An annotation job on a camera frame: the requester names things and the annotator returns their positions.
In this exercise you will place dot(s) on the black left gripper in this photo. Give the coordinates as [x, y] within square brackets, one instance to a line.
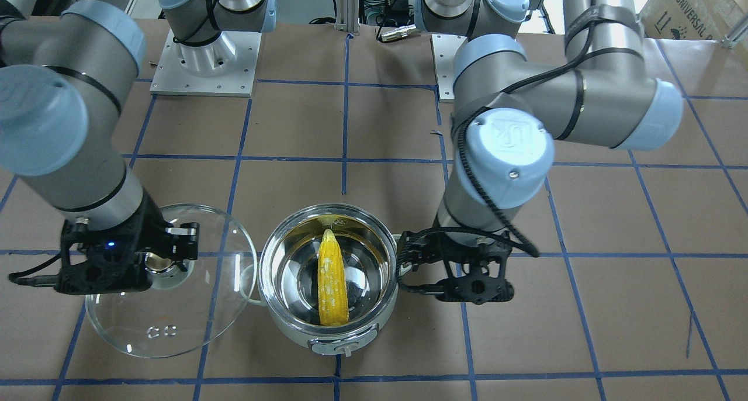
[411, 244]

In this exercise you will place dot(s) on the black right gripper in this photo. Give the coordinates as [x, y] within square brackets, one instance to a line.
[151, 227]

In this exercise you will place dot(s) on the glass pot lid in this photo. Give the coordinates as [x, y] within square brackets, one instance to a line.
[184, 309]

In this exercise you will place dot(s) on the yellow corn cob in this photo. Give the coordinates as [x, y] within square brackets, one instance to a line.
[331, 283]

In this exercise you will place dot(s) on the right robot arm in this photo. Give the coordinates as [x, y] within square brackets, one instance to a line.
[64, 85]

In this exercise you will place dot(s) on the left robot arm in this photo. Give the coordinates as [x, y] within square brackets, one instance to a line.
[507, 114]

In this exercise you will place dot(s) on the pale green cooking pot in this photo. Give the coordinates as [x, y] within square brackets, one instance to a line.
[288, 276]

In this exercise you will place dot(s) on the silver metal connector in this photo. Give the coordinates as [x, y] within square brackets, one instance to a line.
[398, 33]

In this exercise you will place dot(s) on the black power brick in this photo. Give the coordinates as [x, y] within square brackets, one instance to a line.
[397, 7]

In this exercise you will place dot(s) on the cardboard box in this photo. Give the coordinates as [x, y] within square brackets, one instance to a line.
[691, 19]

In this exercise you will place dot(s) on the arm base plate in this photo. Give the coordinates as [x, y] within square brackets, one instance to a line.
[444, 48]
[225, 67]

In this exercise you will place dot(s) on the aluminium frame post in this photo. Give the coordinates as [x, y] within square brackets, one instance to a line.
[347, 16]

